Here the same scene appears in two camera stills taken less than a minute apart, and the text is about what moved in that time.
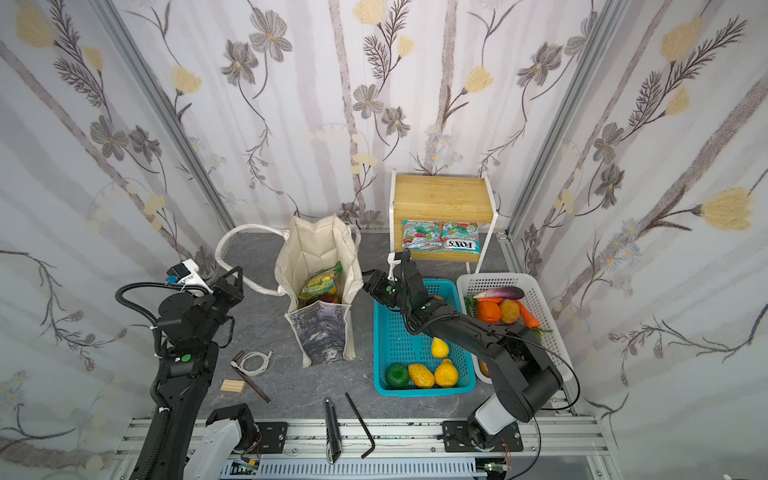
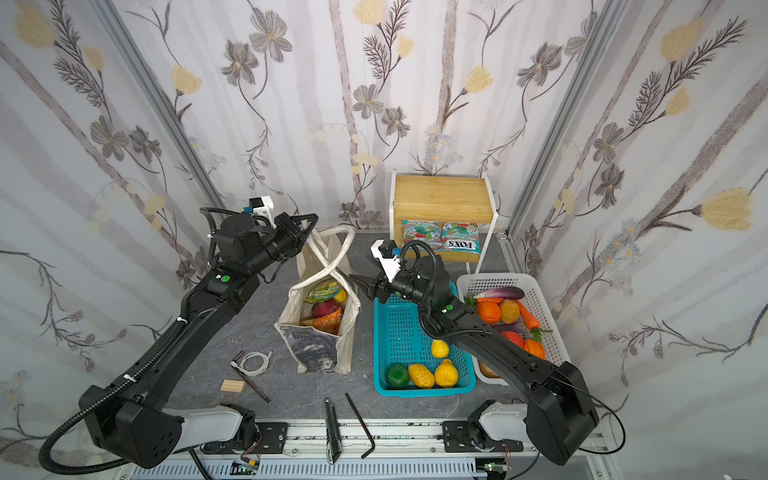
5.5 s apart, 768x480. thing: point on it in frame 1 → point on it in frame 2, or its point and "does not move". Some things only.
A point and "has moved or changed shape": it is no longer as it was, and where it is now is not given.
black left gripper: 224,291 → 293,228
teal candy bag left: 422,235 does not move
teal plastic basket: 393,343 does not move
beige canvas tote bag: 305,247 has moved or changed shape
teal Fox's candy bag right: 458,236 does not move
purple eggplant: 514,293 does not move
